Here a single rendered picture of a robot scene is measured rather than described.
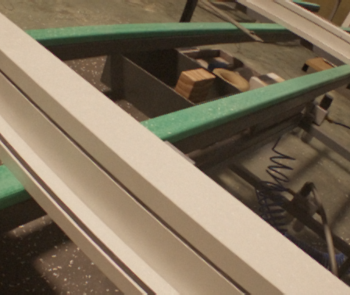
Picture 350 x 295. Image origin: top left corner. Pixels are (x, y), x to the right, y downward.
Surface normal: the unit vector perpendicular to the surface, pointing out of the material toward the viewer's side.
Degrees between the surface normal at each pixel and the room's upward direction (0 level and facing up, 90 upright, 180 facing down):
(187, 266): 90
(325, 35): 90
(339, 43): 90
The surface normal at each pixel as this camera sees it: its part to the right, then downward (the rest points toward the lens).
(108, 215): -0.60, 0.23
